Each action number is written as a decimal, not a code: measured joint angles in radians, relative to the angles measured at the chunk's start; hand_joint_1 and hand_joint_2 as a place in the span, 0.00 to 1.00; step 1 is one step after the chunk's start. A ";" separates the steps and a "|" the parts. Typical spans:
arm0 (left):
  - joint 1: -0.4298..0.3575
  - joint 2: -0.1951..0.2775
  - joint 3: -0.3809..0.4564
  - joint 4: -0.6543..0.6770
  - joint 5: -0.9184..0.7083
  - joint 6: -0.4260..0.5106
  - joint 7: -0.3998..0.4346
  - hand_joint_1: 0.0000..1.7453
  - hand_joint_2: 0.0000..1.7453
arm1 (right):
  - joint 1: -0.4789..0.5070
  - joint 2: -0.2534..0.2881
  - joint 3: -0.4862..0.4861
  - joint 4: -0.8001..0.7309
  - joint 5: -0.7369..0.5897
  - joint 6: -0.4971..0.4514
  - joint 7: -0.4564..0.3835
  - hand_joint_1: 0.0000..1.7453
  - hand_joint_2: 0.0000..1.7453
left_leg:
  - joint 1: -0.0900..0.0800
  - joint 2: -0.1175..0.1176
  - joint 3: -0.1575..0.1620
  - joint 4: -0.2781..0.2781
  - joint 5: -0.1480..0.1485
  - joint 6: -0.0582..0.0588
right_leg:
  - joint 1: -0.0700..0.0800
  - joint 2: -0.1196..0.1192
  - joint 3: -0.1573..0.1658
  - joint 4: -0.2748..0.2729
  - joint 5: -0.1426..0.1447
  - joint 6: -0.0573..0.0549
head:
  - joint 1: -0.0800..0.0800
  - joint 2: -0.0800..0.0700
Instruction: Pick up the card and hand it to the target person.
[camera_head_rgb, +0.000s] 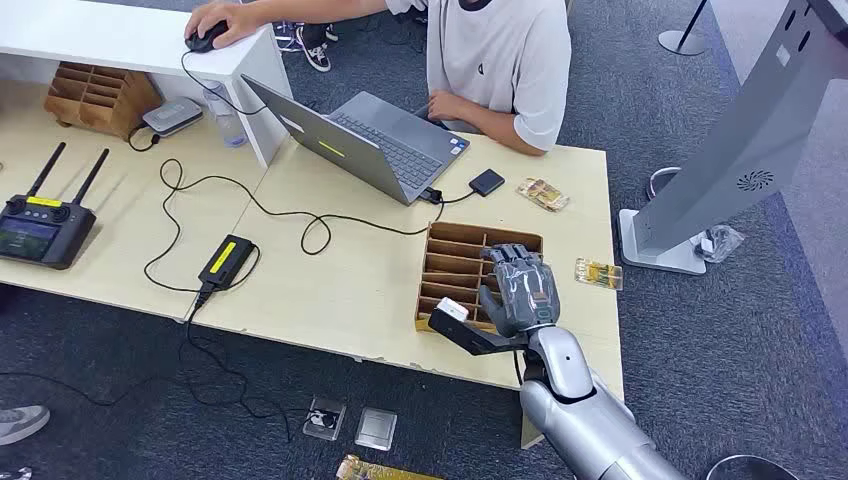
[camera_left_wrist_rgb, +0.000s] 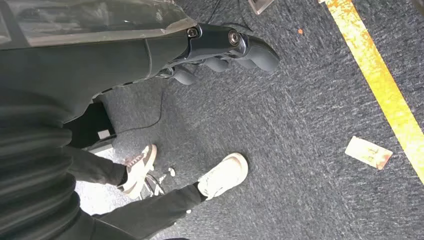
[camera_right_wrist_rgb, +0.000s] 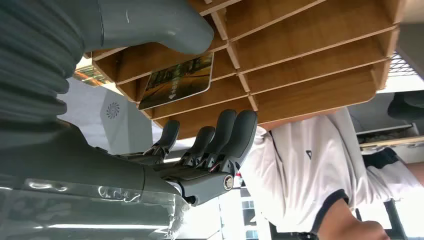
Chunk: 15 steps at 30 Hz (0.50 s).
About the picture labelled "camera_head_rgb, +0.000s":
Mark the person's left hand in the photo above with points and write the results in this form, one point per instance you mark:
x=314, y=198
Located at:
x=445, y=106

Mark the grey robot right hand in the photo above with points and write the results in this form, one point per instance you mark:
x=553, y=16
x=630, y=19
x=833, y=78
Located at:
x=526, y=291

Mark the person's right hand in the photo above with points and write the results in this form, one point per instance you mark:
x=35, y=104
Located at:
x=222, y=16

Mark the black computer mouse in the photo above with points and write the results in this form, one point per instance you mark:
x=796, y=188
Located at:
x=204, y=40

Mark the person's left forearm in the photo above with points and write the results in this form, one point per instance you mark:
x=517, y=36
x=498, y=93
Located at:
x=497, y=129

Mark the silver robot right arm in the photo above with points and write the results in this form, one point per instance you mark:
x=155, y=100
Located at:
x=586, y=424

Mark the person's right forearm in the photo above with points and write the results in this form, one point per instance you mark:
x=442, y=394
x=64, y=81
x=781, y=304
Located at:
x=318, y=10

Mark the person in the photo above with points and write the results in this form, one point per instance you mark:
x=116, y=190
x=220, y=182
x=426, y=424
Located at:
x=503, y=53

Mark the wooden slotted card organizer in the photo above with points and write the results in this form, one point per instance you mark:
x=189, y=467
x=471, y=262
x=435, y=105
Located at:
x=99, y=99
x=450, y=265

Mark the black external drive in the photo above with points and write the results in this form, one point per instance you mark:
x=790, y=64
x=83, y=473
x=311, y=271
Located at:
x=487, y=182

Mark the white desk shelf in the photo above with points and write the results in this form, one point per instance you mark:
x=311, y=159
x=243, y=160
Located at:
x=132, y=36

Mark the black white sneaker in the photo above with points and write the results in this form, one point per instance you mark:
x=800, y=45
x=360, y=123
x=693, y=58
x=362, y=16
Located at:
x=314, y=50

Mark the clear plastic water bottle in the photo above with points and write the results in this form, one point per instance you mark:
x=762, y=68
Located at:
x=228, y=122

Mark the grey laptop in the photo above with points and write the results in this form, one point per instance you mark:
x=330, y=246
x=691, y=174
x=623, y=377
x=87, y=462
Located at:
x=344, y=149

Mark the grey router box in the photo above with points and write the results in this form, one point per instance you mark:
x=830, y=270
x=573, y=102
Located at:
x=172, y=116

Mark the clear plastic bag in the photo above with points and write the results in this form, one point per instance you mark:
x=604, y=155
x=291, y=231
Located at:
x=722, y=242

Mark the closed floor socket cover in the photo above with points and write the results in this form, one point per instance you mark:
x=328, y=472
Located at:
x=376, y=428

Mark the open floor socket box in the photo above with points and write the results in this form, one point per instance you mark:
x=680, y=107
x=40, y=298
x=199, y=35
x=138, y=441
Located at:
x=324, y=418

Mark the black power adapter yellow label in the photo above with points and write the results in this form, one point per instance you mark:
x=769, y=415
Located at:
x=226, y=260

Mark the grey kiosk stand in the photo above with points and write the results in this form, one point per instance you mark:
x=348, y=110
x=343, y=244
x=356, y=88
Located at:
x=742, y=152

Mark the round dark base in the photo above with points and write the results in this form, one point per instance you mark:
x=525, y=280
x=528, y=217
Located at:
x=722, y=470

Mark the black remote controller with antennas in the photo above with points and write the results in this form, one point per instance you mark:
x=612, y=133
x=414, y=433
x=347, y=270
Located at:
x=43, y=232

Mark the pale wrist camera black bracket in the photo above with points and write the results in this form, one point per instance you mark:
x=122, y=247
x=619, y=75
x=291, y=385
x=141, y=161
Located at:
x=472, y=336

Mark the stanchion post with base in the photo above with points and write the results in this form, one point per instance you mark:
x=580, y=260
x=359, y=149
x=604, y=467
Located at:
x=682, y=41

